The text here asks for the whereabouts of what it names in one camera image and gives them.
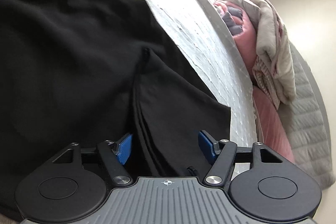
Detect folded pink quilt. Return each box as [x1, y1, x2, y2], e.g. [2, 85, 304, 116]
[213, 0, 259, 84]

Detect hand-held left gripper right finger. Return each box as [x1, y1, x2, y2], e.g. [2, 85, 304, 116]
[198, 130, 286, 186]

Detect black pants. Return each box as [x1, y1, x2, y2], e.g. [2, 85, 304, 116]
[0, 0, 231, 222]

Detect grey quilted headboard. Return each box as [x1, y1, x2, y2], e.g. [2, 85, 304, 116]
[278, 42, 334, 189]

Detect pink pillow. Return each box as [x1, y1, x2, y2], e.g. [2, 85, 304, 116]
[251, 86, 297, 165]

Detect folded beige quilt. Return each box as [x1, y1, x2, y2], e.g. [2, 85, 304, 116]
[217, 0, 298, 111]

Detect bed with grey patterned sheet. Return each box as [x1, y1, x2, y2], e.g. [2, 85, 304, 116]
[18, 0, 265, 174]

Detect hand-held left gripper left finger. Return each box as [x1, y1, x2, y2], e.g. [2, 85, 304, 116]
[51, 133, 133, 186]

